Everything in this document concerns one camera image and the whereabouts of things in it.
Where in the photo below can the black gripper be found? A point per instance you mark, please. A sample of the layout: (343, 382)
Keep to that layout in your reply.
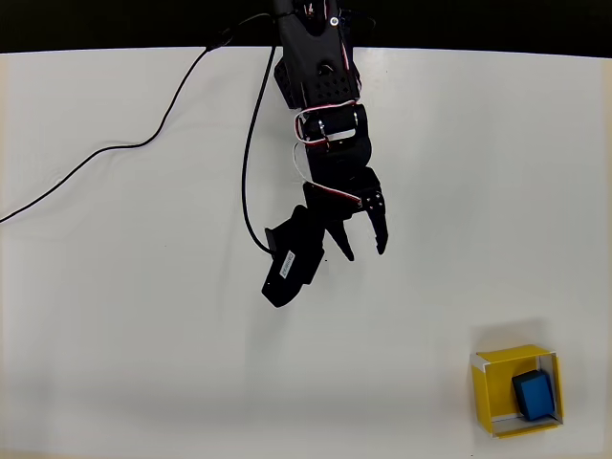
(335, 207)

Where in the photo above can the blue cube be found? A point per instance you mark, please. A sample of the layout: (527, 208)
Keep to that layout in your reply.
(535, 394)

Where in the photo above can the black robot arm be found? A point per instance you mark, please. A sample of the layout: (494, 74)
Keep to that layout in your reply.
(311, 52)

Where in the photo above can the yellow paper box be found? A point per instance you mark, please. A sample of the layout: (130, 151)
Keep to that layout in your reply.
(492, 387)

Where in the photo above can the black webcam with mount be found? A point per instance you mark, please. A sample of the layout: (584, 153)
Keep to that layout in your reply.
(291, 272)

